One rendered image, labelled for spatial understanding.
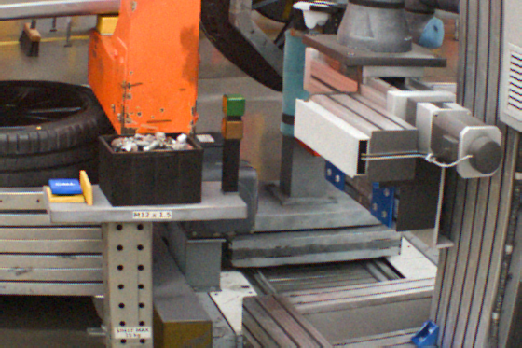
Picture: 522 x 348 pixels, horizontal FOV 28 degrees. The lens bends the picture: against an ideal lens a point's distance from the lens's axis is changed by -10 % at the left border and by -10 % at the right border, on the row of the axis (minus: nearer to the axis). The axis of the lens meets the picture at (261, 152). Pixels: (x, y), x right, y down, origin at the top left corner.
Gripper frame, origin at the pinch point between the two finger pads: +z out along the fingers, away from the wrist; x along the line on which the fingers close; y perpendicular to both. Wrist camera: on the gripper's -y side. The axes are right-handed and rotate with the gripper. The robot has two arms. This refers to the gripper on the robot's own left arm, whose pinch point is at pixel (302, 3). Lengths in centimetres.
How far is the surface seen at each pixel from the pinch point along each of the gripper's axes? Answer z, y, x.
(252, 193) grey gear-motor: 10.5, 48.2, 0.1
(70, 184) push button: 25, 35, -56
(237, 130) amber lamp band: -2.2, 23.9, -32.0
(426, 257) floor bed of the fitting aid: -20, 75, 51
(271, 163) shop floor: 73, 83, 133
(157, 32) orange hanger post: 19.4, 5.5, -31.6
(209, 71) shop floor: 176, 83, 261
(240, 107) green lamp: -2.4, 19.2, -31.8
